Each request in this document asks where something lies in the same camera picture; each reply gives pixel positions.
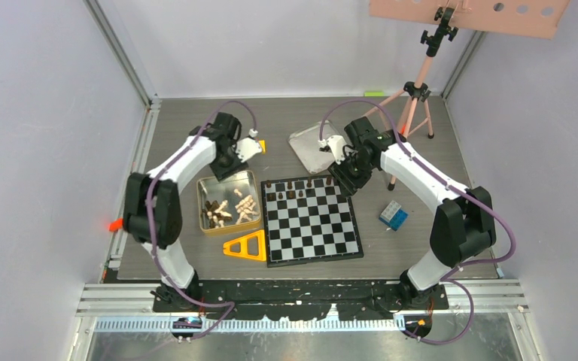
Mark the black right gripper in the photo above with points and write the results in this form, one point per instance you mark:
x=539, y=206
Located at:
x=348, y=185

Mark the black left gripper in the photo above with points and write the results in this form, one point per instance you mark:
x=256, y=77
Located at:
x=221, y=174

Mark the gold tin box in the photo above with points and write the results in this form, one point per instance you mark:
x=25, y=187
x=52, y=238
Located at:
x=228, y=206

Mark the tin lid with bears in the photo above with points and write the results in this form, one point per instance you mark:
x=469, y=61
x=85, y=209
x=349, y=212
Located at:
x=305, y=144

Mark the black white folding chessboard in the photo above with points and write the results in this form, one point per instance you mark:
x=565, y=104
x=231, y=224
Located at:
x=319, y=227

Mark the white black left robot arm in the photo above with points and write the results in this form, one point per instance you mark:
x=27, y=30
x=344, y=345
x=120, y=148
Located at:
x=152, y=206

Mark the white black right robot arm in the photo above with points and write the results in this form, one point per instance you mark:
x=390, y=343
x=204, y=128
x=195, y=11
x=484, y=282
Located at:
x=463, y=226

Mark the blue white lego block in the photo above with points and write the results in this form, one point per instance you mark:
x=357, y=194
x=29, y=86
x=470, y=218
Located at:
x=393, y=215

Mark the small green block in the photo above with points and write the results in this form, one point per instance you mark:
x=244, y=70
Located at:
x=373, y=94

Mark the red orange block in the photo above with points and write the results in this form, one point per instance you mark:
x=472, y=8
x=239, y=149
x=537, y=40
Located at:
x=115, y=225

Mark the pink tripod music stand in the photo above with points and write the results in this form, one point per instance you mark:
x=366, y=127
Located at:
x=536, y=19

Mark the yellow triangular toy frame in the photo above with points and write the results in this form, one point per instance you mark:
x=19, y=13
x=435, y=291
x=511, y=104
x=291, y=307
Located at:
x=250, y=247

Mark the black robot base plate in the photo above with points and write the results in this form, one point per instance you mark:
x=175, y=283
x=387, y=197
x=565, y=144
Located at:
x=353, y=299

